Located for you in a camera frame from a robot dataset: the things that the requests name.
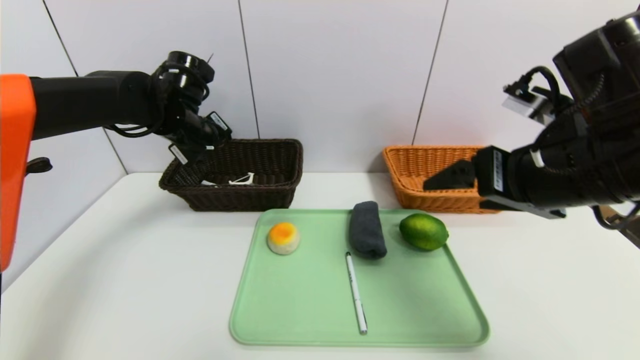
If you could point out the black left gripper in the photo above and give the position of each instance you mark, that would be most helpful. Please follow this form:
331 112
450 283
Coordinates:
199 137

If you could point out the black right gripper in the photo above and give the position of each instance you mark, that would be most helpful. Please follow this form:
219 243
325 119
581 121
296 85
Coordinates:
496 176

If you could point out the green round citrus fruit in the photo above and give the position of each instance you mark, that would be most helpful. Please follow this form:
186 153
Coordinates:
424 232

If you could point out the dark grey towel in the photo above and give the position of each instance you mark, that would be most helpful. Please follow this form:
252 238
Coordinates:
367 232

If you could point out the yellow topped round pastry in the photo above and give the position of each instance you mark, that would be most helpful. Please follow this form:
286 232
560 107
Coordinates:
283 240

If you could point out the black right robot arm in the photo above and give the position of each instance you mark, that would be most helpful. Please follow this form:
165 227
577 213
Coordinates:
590 165

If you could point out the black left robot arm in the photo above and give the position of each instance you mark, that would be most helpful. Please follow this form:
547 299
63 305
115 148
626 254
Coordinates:
90 100

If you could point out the orange wicker basket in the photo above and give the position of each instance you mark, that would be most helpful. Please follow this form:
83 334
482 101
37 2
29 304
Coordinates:
415 170

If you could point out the dark brown wicker basket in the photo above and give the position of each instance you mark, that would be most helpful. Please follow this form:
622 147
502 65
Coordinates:
260 197

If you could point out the thin black zip tie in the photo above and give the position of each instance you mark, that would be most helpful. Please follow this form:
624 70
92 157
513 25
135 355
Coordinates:
210 57

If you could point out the slim white pen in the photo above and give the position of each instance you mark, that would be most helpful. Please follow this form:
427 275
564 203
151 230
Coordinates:
356 295

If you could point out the light green plastic tray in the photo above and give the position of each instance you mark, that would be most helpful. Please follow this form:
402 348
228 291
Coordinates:
300 300

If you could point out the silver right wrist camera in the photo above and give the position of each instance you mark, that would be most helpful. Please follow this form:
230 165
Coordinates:
527 106

